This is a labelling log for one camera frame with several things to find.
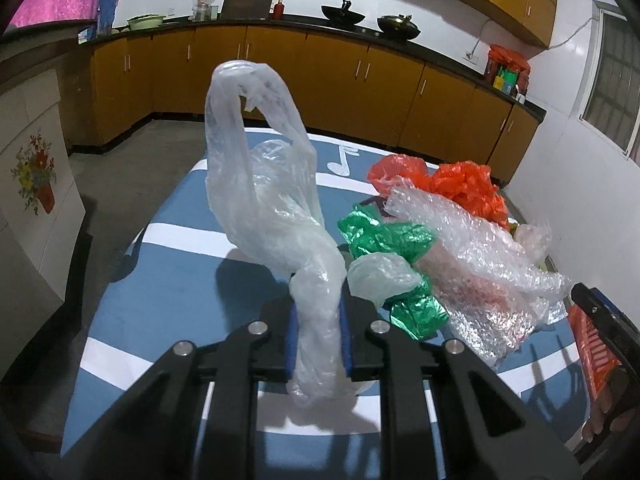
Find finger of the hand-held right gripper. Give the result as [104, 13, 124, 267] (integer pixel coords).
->
[571, 282, 640, 357]

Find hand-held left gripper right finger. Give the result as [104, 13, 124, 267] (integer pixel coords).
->
[339, 280, 583, 480]

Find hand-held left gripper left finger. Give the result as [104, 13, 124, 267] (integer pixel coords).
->
[97, 272, 301, 480]

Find orange plastic basket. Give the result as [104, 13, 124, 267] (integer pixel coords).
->
[569, 305, 632, 397]

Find large clear plastic bag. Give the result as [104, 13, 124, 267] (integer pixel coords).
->
[204, 60, 373, 408]

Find person's right hand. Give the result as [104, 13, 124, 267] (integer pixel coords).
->
[582, 385, 640, 446]

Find small clear plastic bag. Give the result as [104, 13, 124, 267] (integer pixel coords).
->
[347, 252, 426, 306]

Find green plastic bag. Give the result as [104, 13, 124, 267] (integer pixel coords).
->
[337, 205, 449, 343]

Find blue white striped tablecloth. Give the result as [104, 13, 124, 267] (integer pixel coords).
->
[60, 127, 601, 480]

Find clear bubble wrap sheet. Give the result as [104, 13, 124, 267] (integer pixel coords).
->
[385, 187, 573, 368]

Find barred window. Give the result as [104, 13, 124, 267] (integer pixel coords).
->
[580, 0, 640, 158]

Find orange base cabinets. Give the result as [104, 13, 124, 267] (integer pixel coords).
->
[57, 25, 543, 176]

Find orange bag with boxes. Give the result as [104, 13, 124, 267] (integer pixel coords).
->
[484, 44, 531, 96]

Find white cabinet with flower print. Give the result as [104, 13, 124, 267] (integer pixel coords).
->
[0, 67, 88, 376]

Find black kitchen countertop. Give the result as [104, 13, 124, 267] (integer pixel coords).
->
[75, 12, 548, 121]

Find black wok with lid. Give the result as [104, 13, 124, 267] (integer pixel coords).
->
[376, 14, 422, 41]

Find brown cutting board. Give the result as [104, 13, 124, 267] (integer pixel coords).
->
[220, 0, 275, 20]

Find green cooking pot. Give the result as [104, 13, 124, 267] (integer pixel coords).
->
[126, 13, 166, 31]

